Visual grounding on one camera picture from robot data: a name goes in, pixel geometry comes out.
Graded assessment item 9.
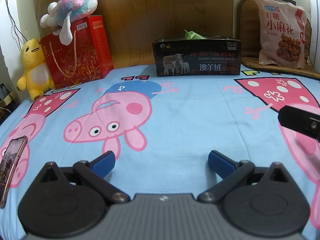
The blue cartoon printed blanket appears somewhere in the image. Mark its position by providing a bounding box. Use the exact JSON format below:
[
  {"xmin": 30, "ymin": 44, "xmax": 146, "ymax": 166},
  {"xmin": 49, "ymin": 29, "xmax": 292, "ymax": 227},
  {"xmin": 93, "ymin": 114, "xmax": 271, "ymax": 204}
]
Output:
[{"xmin": 0, "ymin": 64, "xmax": 320, "ymax": 240}]

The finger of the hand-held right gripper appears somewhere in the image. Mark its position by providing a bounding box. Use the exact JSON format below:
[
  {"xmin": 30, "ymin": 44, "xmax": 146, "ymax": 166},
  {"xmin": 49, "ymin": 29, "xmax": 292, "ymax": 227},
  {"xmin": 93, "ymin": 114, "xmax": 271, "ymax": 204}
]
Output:
[{"xmin": 278, "ymin": 105, "xmax": 320, "ymax": 140}]

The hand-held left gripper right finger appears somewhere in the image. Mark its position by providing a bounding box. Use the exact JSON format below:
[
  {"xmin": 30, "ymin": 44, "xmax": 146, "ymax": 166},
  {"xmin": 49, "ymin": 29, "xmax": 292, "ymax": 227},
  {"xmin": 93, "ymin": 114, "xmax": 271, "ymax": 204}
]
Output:
[{"xmin": 197, "ymin": 150, "xmax": 292, "ymax": 203}]

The yellow plush toy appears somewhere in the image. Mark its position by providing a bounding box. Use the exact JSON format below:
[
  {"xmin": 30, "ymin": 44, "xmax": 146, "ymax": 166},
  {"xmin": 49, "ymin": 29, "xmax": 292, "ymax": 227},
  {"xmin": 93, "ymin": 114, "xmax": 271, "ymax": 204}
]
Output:
[{"xmin": 16, "ymin": 38, "xmax": 57, "ymax": 100}]

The light green snack packet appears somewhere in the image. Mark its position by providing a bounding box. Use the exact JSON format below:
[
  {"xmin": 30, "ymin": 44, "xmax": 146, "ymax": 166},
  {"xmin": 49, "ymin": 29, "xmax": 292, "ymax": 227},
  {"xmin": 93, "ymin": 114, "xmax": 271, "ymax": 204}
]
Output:
[{"xmin": 184, "ymin": 30, "xmax": 207, "ymax": 40}]

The black tin box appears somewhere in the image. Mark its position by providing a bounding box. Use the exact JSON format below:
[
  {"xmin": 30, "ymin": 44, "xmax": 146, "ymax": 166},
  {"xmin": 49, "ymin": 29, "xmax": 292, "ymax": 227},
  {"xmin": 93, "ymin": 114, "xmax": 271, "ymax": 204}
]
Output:
[{"xmin": 152, "ymin": 36, "xmax": 242, "ymax": 77}]

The black cable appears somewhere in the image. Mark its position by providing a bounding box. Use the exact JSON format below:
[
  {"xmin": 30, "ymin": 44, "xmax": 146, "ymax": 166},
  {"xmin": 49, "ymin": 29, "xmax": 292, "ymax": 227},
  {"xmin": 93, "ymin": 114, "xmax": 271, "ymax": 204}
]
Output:
[{"xmin": 2, "ymin": 0, "xmax": 28, "ymax": 40}]

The wooden headboard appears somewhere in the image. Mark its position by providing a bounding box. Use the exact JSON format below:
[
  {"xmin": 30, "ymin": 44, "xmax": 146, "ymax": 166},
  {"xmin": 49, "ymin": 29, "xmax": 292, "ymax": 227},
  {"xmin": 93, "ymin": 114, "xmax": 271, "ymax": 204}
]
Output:
[{"xmin": 34, "ymin": 0, "xmax": 237, "ymax": 68}]

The red gift box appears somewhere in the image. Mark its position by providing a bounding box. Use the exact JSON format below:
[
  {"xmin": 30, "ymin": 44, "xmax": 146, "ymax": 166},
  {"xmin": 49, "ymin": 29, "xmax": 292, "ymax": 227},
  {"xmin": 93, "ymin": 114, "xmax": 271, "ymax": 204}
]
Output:
[{"xmin": 40, "ymin": 15, "xmax": 114, "ymax": 89}]

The brown woven seat mat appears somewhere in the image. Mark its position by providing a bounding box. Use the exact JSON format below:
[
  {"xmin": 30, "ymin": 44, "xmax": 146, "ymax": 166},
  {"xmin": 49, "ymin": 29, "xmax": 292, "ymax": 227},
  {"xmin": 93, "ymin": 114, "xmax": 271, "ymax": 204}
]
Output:
[{"xmin": 236, "ymin": 0, "xmax": 320, "ymax": 80}]

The wooden bedside shelf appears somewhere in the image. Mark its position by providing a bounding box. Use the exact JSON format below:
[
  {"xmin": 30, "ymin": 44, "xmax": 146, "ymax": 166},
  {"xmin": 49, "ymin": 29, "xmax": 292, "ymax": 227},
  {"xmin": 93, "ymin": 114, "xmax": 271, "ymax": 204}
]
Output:
[{"xmin": 0, "ymin": 84, "xmax": 22, "ymax": 120}]

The smartphone in pink case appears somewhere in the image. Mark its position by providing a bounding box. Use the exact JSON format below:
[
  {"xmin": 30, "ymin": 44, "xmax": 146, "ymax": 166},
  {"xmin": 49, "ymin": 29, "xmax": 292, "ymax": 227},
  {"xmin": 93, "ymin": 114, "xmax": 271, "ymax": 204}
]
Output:
[{"xmin": 0, "ymin": 135, "xmax": 28, "ymax": 208}]

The pink snack bag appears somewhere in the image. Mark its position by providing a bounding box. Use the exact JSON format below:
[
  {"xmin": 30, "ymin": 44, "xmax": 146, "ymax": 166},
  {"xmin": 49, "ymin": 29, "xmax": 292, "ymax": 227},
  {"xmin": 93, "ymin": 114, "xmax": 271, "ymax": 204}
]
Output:
[{"xmin": 252, "ymin": 0, "xmax": 307, "ymax": 69}]

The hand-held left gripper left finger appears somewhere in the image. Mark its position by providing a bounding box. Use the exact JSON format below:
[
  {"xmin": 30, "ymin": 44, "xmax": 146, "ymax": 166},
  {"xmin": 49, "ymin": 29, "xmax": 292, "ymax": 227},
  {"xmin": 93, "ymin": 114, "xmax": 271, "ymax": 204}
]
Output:
[{"xmin": 37, "ymin": 150, "xmax": 131, "ymax": 203}]

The pastel plush toy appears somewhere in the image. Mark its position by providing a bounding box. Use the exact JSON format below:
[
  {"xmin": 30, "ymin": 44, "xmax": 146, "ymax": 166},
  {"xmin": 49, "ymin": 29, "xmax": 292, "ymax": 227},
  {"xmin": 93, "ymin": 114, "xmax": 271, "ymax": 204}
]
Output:
[{"xmin": 40, "ymin": 0, "xmax": 103, "ymax": 45}]

